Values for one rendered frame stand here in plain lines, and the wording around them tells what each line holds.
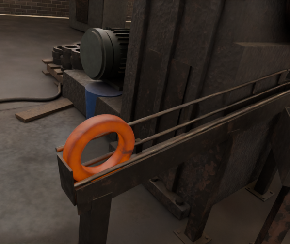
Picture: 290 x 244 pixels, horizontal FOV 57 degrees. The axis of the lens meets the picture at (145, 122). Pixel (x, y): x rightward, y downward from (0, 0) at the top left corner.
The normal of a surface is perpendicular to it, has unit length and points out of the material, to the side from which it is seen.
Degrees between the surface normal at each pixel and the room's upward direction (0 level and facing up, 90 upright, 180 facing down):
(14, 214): 0
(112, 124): 90
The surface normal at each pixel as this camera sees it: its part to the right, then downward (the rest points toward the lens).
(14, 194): 0.15, -0.88
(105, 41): 0.54, -0.31
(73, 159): 0.58, 0.45
